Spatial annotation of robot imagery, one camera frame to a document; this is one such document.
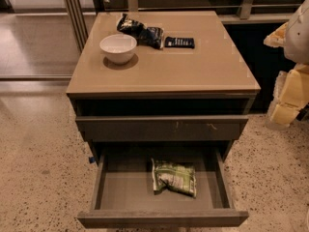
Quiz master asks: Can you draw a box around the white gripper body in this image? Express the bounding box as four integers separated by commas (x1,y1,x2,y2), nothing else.
279,64,309,109

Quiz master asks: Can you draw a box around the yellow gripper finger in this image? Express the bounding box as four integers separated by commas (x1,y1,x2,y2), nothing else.
269,102,299,126
264,23,288,47

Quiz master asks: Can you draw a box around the green jalapeno chip bag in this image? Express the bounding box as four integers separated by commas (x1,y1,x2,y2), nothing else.
152,159,197,198

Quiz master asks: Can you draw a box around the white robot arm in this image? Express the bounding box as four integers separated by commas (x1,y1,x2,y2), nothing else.
264,0,309,130

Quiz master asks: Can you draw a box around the black blue chip bag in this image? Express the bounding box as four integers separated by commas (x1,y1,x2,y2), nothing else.
117,14,164,49

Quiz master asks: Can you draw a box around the brown drawer cabinet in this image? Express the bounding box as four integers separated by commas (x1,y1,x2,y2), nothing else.
67,12,260,157

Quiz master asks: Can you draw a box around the open middle drawer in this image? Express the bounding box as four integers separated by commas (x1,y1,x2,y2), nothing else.
77,147,248,228

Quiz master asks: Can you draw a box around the closed top drawer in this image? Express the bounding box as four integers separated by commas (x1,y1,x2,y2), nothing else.
75,115,248,142

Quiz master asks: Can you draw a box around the dark blue snack bar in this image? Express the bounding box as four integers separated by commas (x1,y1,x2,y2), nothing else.
164,37,195,48

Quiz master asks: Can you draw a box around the white ceramic bowl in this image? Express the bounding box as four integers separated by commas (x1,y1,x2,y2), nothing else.
99,34,137,65

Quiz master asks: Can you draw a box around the blue tape piece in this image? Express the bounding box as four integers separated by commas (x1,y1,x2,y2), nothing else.
89,157,96,163

